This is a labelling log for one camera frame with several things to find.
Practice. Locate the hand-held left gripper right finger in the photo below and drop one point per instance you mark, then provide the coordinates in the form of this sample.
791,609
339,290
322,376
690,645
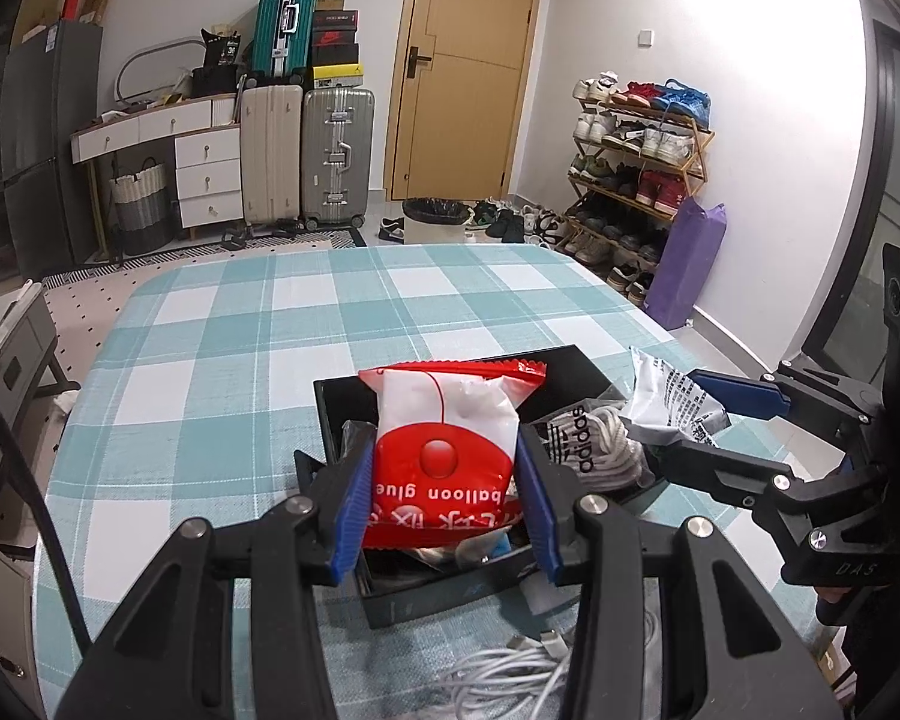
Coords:
536,514

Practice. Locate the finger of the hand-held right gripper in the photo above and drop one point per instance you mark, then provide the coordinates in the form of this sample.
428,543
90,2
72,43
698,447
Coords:
735,394
709,465

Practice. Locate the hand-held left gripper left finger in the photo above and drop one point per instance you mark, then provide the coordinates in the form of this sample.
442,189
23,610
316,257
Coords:
349,517

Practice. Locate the white plush toy blue hat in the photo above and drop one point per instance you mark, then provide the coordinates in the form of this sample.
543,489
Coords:
499,544

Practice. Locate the silver printed packet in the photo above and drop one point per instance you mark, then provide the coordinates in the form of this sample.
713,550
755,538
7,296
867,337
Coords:
667,397

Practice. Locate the bag of white shoelaces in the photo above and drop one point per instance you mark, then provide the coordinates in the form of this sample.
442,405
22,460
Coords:
607,450

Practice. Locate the black cardboard box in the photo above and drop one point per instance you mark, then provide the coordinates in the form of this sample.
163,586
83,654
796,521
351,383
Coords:
420,600

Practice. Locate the red white glue packet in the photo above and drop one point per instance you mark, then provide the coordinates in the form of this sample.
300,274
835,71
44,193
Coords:
442,420

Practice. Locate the person's right forearm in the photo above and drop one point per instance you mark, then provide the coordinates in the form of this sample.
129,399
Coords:
885,660

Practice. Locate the purple bag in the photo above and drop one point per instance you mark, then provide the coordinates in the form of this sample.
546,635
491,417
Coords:
682,270

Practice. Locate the wooden shoe rack with shoes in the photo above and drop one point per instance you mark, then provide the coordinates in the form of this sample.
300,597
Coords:
660,187

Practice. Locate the black white patterned rug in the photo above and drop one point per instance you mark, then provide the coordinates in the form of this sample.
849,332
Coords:
330,238

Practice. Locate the scattered loose shoes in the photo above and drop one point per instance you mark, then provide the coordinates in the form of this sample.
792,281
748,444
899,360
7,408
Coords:
502,221

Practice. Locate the silver suitcase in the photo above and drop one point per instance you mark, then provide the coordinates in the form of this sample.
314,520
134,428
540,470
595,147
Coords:
337,157

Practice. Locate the white desk with drawers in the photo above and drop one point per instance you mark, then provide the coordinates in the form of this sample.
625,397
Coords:
206,180

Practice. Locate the cream suitcase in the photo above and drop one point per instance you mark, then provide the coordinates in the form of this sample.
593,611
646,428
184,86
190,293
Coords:
270,157

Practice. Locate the grey low cabinet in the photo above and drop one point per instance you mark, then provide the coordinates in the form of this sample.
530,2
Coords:
15,360

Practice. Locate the woven laundry basket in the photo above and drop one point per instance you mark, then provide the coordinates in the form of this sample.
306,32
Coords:
139,210

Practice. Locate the wooden door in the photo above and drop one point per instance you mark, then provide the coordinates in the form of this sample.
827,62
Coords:
465,112

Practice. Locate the black shopping bag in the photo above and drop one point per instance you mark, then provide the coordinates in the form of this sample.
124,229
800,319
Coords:
217,75

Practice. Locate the plain black shoe box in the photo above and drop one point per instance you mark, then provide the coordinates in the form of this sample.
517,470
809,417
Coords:
336,54

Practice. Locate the grey refrigerator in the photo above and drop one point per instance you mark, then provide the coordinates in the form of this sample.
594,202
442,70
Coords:
45,150

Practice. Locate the oval mirror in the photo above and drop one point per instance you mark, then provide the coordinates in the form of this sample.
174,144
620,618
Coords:
157,71

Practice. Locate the teal suitcase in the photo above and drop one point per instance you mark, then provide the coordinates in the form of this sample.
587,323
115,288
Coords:
285,30

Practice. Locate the black shoe box red label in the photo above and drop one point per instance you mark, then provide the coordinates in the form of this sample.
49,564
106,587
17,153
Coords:
336,19

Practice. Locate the brown shoe box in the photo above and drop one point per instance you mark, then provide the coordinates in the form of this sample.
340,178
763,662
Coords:
330,5

